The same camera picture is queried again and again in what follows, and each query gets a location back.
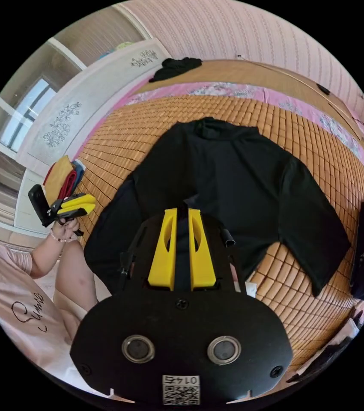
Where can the white headboard with flower print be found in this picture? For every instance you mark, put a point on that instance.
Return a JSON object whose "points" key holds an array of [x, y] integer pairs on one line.
{"points": [[72, 122]]}

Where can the black short sleeve shirt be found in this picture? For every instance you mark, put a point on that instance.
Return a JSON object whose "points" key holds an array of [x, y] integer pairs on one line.
{"points": [[233, 167]]}

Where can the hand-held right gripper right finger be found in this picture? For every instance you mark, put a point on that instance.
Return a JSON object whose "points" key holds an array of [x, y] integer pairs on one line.
{"points": [[203, 260]]}

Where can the window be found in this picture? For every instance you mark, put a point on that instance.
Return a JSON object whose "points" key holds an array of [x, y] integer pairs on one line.
{"points": [[24, 112]]}

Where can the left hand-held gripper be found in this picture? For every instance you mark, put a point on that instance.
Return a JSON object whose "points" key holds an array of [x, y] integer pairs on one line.
{"points": [[60, 212]]}

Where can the person's left hand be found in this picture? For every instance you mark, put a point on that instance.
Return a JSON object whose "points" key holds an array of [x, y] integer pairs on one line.
{"points": [[67, 228]]}

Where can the black and white garment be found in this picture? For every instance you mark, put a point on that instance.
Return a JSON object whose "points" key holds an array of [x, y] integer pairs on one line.
{"points": [[326, 356]]}

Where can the person's body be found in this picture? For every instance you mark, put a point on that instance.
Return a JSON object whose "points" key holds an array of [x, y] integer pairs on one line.
{"points": [[15, 295]]}

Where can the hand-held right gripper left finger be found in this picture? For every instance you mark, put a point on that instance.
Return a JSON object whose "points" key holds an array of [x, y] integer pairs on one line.
{"points": [[162, 257]]}

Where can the person's left forearm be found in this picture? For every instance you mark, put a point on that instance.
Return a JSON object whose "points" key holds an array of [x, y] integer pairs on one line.
{"points": [[45, 257]]}

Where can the bunched black garment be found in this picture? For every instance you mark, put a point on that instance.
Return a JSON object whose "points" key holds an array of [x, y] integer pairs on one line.
{"points": [[174, 69]]}

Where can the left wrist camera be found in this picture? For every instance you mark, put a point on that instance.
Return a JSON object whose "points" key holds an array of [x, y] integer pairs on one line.
{"points": [[38, 205]]}

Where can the colourful pile of clothes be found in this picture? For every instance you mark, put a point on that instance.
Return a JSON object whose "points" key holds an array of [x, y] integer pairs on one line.
{"points": [[60, 179]]}

